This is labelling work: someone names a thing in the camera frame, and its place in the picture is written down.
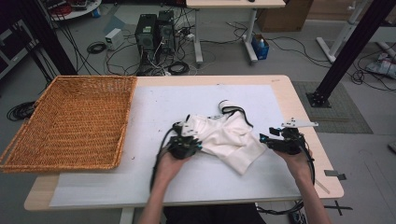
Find white desk with wooden top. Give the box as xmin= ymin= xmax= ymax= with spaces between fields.
xmin=185 ymin=0 xmax=287 ymax=65

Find coiled black cable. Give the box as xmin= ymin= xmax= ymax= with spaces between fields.
xmin=167 ymin=60 xmax=191 ymax=77
xmin=86 ymin=41 xmax=107 ymax=55
xmin=6 ymin=100 xmax=37 ymax=122

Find blue storage box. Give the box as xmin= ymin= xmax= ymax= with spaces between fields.
xmin=250 ymin=33 xmax=271 ymax=61

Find black aluminium post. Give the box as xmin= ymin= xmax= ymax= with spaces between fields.
xmin=305 ymin=0 xmax=396 ymax=109

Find black computer tower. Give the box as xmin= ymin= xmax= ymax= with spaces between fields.
xmin=156 ymin=9 xmax=177 ymax=55
xmin=134 ymin=13 xmax=159 ymax=64

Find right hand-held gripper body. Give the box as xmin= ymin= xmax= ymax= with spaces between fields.
xmin=267 ymin=117 xmax=319 ymax=156

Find wicker basket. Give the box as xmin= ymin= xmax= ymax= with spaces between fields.
xmin=0 ymin=75 xmax=138 ymax=174

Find white power supply box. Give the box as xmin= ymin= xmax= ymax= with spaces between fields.
xmin=104 ymin=27 xmax=125 ymax=51

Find white foam mat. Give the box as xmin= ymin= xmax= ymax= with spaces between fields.
xmin=49 ymin=84 xmax=302 ymax=208

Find person's dark clothing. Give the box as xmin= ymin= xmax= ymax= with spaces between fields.
xmin=163 ymin=203 xmax=259 ymax=224

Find grey tape piece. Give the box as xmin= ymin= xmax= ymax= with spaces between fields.
xmin=323 ymin=169 xmax=347 ymax=181

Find white table leg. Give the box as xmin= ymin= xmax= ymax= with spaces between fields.
xmin=119 ymin=206 xmax=135 ymax=224

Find black metal post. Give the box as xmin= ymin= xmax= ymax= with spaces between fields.
xmin=17 ymin=0 xmax=78 ymax=77

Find white tank top black trim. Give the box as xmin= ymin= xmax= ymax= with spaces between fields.
xmin=186 ymin=99 xmax=268 ymax=175

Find crumpled plastic bag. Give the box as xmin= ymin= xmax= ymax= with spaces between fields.
xmin=364 ymin=51 xmax=396 ymax=79

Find brown cardboard box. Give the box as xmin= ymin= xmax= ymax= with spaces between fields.
xmin=255 ymin=0 xmax=315 ymax=34

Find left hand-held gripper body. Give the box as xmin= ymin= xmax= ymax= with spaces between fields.
xmin=167 ymin=121 xmax=199 ymax=161

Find black tape cross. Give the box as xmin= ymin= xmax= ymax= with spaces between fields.
xmin=322 ymin=200 xmax=354 ymax=217

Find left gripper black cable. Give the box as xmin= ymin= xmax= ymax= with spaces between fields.
xmin=149 ymin=126 xmax=177 ymax=191

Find grey floor mat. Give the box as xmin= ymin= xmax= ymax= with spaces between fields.
xmin=291 ymin=80 xmax=374 ymax=135

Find person's right hand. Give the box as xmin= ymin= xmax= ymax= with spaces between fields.
xmin=275 ymin=148 xmax=314 ymax=183

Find round white table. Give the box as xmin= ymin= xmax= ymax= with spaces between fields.
xmin=43 ymin=0 xmax=103 ymax=22

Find grey shelf cabinet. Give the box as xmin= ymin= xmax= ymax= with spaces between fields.
xmin=0 ymin=19 xmax=40 ymax=80

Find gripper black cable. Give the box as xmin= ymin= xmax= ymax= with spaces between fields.
xmin=149 ymin=126 xmax=177 ymax=191
xmin=256 ymin=136 xmax=317 ymax=217

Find thin wooden stick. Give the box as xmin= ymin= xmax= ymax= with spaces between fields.
xmin=314 ymin=178 xmax=331 ymax=195

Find white-legged desk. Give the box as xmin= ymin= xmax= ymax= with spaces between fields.
xmin=316 ymin=0 xmax=370 ymax=64

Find person's left hand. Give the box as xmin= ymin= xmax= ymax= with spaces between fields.
xmin=157 ymin=150 xmax=191 ymax=185

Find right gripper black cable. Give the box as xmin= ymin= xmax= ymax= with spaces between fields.
xmin=256 ymin=136 xmax=317 ymax=217

